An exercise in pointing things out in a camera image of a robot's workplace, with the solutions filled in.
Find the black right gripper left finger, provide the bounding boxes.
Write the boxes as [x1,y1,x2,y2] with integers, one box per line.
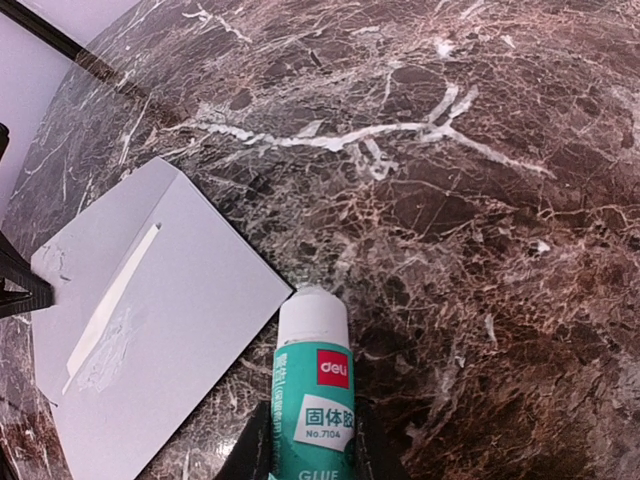
[215,401,272,480]

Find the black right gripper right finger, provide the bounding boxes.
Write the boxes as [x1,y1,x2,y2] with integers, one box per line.
[354,397,411,480]

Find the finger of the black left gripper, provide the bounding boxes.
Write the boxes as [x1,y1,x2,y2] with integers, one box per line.
[1,234,54,318]

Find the black left frame post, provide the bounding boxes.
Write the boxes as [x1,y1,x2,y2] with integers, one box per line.
[1,1,149,99]

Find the small white-capped glue bottle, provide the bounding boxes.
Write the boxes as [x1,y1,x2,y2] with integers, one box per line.
[271,287,356,480]

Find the grey paper envelope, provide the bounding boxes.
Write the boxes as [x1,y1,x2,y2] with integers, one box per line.
[31,158,291,479]

